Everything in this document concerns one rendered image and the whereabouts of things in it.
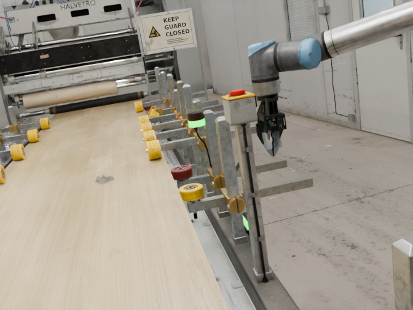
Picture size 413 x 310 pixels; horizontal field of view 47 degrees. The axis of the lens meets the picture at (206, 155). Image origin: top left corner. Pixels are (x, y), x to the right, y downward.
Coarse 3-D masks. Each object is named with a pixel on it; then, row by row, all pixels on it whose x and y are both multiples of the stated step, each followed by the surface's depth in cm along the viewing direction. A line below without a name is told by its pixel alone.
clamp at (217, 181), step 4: (208, 172) 183; (212, 176) 175; (216, 176) 175; (220, 176) 174; (212, 180) 177; (216, 180) 173; (220, 180) 175; (224, 180) 174; (212, 184) 175; (216, 184) 174; (220, 184) 174; (224, 184) 174; (220, 188) 174
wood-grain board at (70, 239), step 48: (48, 144) 276; (96, 144) 253; (144, 144) 234; (0, 192) 189; (48, 192) 178; (96, 192) 168; (144, 192) 159; (0, 240) 136; (48, 240) 131; (96, 240) 125; (144, 240) 120; (192, 240) 116; (0, 288) 107; (48, 288) 104; (96, 288) 100; (144, 288) 97; (192, 288) 94
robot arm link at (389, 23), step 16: (368, 16) 144; (384, 16) 140; (400, 16) 137; (336, 32) 148; (352, 32) 145; (368, 32) 143; (384, 32) 141; (400, 32) 140; (336, 48) 149; (352, 48) 148
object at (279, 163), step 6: (264, 162) 185; (270, 162) 184; (276, 162) 184; (282, 162) 184; (258, 168) 183; (264, 168) 183; (270, 168) 184; (276, 168) 184; (240, 174) 182; (186, 180) 179; (192, 180) 179; (198, 180) 180; (204, 180) 180; (210, 180) 180; (180, 186) 179
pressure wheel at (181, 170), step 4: (176, 168) 180; (180, 168) 178; (184, 168) 179; (188, 168) 177; (172, 172) 177; (176, 172) 175; (180, 172) 175; (184, 172) 175; (188, 172) 176; (176, 176) 176; (180, 176) 175; (184, 176) 176; (188, 176) 176; (180, 180) 179
